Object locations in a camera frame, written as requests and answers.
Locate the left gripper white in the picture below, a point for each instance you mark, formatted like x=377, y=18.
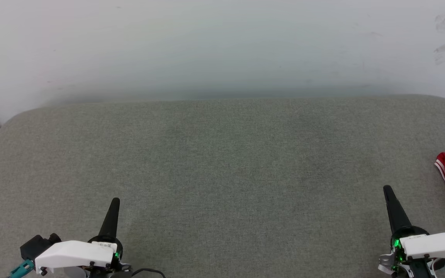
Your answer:
x=75, y=253

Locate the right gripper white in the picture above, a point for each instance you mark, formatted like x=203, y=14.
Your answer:
x=435, y=245

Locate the grey fabric sofa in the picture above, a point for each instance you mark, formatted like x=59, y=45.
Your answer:
x=222, y=185

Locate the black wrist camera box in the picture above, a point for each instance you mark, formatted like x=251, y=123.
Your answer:
x=37, y=245

